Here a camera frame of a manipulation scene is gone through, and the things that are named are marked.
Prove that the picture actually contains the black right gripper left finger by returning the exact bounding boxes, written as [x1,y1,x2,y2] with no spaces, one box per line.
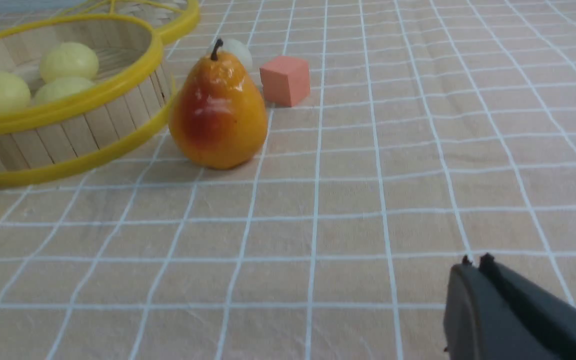
[443,255,560,360]

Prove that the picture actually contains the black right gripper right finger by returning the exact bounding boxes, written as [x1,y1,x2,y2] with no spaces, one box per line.
[478,253,576,360]

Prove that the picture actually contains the yellow rimmed bamboo steamer tray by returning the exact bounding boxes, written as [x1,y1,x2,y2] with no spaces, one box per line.
[0,13,173,187]

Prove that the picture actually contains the yellow rimmed steamer lid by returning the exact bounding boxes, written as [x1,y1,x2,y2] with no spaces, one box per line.
[58,0,201,45]

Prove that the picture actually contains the checkered beige tablecloth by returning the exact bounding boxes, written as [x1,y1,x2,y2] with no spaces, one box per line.
[0,0,576,360]

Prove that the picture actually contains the orange cube block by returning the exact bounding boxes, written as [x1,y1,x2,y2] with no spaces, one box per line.
[259,55,311,107]

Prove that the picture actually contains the orange toy pear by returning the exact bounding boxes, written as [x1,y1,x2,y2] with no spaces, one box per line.
[167,38,269,170]

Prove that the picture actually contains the white bun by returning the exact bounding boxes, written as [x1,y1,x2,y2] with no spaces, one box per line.
[205,38,253,74]

